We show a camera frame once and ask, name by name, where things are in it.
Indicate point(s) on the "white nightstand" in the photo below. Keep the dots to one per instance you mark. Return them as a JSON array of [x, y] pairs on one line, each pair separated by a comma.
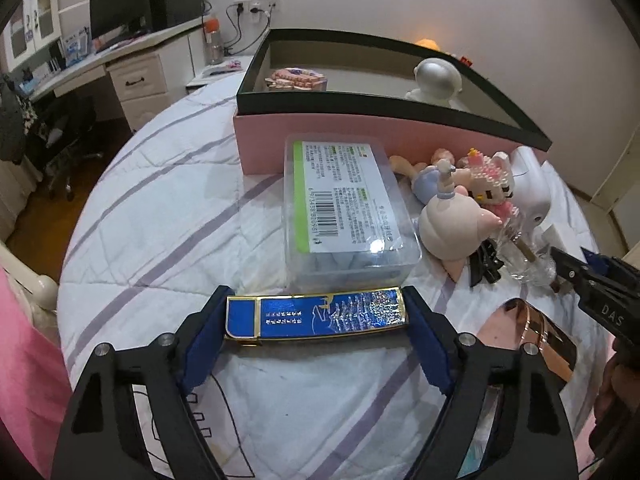
[[220, 72]]

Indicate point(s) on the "pink bedding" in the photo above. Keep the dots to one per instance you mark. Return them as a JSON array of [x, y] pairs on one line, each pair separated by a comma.
[[25, 385]]

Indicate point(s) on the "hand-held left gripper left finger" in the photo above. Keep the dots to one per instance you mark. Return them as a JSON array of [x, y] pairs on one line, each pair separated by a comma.
[[200, 342]]

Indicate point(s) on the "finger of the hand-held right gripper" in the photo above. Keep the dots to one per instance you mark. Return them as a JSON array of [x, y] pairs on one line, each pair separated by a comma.
[[612, 266], [575, 275]]

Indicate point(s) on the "red storage box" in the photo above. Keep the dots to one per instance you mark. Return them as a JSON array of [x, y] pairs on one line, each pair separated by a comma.
[[467, 60]]

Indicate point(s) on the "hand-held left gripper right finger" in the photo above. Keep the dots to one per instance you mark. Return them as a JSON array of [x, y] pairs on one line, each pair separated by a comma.
[[427, 347]]

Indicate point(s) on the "blue and gold box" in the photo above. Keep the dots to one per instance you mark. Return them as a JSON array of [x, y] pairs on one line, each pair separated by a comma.
[[320, 316]]

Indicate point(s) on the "dark clothes on chair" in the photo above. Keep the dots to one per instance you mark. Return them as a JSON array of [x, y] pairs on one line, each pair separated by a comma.
[[15, 120]]

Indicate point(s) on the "blue boxes on desk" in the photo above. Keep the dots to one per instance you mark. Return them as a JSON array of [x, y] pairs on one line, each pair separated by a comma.
[[75, 47]]

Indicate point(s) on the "orange octopus plush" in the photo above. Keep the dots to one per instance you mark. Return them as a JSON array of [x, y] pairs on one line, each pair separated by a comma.
[[428, 44]]

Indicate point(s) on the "white bed frame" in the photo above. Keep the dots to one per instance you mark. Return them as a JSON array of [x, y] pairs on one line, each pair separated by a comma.
[[35, 285]]

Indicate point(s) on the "doll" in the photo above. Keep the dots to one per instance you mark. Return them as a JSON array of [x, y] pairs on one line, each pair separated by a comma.
[[425, 180]]

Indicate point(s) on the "black office chair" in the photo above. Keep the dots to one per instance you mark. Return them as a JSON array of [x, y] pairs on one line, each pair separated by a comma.
[[70, 135]]

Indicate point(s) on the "white charger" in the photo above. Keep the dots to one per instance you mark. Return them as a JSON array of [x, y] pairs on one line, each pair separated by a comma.
[[555, 236]]

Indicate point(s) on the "white desk with drawers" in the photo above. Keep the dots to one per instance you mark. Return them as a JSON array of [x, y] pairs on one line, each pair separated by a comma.
[[140, 77]]

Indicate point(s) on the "white glass-door cabinet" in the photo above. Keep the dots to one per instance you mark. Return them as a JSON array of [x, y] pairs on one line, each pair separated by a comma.
[[35, 20]]

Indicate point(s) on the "black computer monitor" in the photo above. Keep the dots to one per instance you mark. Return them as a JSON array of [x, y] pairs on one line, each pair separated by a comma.
[[117, 7]]

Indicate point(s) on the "pink toy block set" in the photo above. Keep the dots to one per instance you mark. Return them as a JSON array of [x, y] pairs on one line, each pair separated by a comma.
[[295, 79]]

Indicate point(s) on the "pink lens sunglasses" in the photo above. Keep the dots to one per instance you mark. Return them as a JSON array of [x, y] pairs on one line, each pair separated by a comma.
[[515, 325]]

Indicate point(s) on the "white astronaut figure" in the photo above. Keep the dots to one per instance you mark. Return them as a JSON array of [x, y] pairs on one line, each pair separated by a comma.
[[436, 80]]

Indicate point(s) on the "pink block cat figurine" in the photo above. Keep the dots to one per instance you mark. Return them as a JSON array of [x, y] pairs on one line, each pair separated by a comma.
[[492, 185]]

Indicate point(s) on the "clear plastic box green label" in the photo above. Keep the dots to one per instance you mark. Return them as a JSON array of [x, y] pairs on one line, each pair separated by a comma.
[[345, 195]]

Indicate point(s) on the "white handheld device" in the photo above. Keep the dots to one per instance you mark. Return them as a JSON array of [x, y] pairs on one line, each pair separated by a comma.
[[530, 185]]

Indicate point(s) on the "black tower-shaped clip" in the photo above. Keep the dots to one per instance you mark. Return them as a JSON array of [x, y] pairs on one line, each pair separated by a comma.
[[482, 265]]

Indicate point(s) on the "clear glass bottle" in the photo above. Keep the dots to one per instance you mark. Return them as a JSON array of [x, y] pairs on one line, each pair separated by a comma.
[[525, 266]]

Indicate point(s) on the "clear bottle orange cap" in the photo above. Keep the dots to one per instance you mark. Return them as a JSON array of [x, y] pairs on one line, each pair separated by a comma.
[[213, 42]]

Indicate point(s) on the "pink box with black rim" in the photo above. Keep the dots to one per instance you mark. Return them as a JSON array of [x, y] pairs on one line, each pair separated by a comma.
[[325, 132]]

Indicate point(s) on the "white wall power outlet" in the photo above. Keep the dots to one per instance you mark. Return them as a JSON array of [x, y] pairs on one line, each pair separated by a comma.
[[257, 6]]

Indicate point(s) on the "pink pig figurine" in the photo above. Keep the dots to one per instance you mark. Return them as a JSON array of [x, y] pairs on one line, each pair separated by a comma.
[[450, 227]]

